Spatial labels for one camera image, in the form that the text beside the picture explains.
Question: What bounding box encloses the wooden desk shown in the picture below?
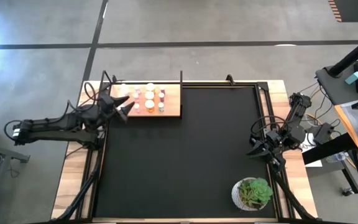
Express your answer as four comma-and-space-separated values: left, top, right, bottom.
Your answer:
334, 98, 358, 154

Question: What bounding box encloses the black table mat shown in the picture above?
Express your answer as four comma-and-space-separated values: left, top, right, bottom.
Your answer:
94, 83, 278, 218

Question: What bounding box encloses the black desk leg frame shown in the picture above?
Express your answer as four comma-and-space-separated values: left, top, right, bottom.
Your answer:
301, 132, 358, 195

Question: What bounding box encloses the black metal rig frame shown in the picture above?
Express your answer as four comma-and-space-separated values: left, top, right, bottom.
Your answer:
50, 68, 321, 224

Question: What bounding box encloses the white paper sheet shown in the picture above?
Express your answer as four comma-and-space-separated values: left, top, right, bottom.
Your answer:
298, 133, 323, 168

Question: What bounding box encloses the succulent in white pot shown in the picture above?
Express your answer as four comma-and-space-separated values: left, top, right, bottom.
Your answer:
231, 175, 275, 211

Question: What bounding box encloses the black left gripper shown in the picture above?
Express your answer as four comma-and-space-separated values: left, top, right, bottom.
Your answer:
81, 92, 135, 126

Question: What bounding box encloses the light wooden shelf board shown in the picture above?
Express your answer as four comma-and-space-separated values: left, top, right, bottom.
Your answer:
108, 82, 183, 116

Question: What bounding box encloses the clear plastic water bottle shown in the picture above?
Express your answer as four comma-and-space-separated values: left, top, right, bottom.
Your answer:
326, 151, 348, 164

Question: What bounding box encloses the grey side table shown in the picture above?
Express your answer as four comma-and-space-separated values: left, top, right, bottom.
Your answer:
315, 52, 358, 106

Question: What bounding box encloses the black power supply box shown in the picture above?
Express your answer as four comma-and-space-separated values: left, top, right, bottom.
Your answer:
311, 122, 336, 144

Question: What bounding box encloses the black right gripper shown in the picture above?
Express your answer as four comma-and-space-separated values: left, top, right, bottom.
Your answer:
246, 130, 287, 174

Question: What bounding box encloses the small teal block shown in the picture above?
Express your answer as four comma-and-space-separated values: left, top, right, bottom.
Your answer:
345, 71, 358, 85

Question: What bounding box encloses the thick black pole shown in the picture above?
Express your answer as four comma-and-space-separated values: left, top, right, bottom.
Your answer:
328, 30, 358, 77

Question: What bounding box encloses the striped-edge black floor mat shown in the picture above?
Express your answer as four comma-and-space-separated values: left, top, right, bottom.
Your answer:
328, 0, 358, 23

